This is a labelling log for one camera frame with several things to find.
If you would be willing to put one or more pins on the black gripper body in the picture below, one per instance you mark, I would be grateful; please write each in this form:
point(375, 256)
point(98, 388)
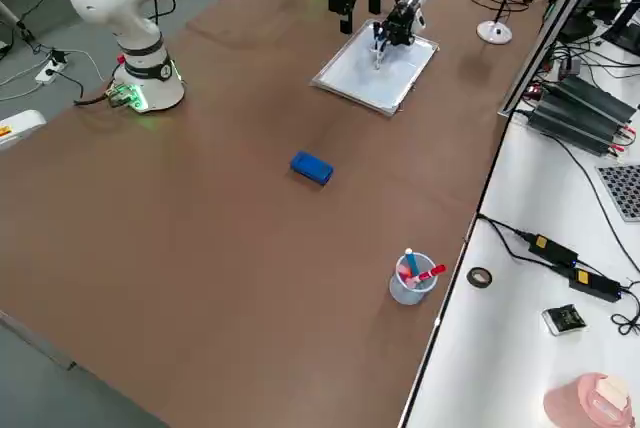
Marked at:
point(402, 23)

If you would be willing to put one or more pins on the white whiteboard marker blue band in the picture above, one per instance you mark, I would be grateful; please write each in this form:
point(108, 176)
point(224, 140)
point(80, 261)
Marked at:
point(377, 60)

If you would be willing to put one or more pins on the blue plastic eraser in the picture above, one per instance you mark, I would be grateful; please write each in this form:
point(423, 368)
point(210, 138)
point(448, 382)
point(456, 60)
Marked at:
point(311, 165)

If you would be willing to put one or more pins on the metal framed whiteboard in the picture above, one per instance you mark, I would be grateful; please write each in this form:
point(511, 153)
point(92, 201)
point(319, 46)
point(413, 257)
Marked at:
point(360, 78)

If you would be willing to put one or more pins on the blue marker white end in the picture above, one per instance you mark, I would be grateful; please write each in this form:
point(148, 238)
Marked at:
point(412, 263)

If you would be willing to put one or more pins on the red capped marker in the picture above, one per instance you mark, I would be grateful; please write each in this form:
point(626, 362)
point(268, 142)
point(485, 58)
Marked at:
point(435, 271)

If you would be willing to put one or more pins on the circuit board red light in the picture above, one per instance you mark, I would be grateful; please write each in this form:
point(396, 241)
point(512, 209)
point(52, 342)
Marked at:
point(534, 93)

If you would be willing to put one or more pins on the long black power supply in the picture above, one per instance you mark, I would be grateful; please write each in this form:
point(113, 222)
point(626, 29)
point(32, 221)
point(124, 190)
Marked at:
point(595, 103)
point(570, 130)

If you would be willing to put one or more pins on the black monitor stand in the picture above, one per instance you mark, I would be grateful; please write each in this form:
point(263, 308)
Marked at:
point(625, 33)

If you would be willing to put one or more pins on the pink highlighter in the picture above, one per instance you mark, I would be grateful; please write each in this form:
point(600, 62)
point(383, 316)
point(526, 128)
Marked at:
point(410, 279)

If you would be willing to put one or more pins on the black tape roll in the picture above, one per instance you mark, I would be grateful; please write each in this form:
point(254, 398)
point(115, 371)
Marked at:
point(470, 278)

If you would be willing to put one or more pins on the clear plastic pen cup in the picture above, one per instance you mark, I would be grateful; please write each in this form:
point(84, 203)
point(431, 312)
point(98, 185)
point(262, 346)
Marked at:
point(405, 295)

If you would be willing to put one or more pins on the black power adapter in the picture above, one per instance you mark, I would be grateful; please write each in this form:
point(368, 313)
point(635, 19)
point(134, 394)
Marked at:
point(595, 285)
point(550, 247)

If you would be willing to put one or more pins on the grey checker pattern board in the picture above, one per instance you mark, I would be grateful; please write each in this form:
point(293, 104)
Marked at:
point(622, 193)

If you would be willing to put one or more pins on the white power strip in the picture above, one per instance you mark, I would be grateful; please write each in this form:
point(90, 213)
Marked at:
point(50, 72)

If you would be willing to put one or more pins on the small black circuit module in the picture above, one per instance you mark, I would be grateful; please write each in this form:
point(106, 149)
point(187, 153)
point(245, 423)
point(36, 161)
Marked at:
point(562, 320)

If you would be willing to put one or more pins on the white control box orange label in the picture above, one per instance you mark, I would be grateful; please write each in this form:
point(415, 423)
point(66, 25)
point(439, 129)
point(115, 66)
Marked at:
point(20, 130)

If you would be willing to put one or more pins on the pink tape dispenser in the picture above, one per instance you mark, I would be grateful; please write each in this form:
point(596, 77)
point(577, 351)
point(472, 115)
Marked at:
point(570, 403)

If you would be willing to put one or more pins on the aluminium frame post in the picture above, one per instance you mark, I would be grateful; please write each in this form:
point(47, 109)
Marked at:
point(530, 68)

